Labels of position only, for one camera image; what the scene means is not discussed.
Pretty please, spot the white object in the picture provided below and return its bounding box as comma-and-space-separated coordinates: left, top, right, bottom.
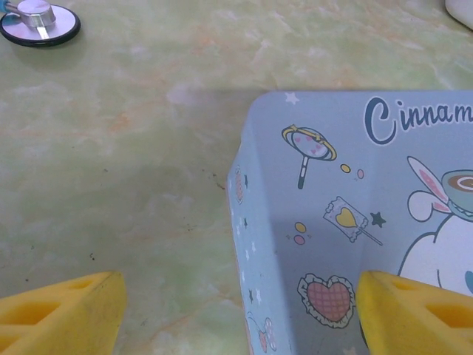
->
444, 0, 473, 31

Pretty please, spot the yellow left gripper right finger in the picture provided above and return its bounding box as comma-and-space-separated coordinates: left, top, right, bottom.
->
353, 269, 473, 355

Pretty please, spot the silver stethoscope chest piece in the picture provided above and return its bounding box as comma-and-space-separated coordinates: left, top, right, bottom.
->
0, 0, 82, 48

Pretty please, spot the blue cartoon print box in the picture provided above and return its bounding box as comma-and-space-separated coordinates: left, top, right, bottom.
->
225, 89, 473, 355

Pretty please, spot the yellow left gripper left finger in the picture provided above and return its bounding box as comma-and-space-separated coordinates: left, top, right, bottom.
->
0, 271, 128, 355

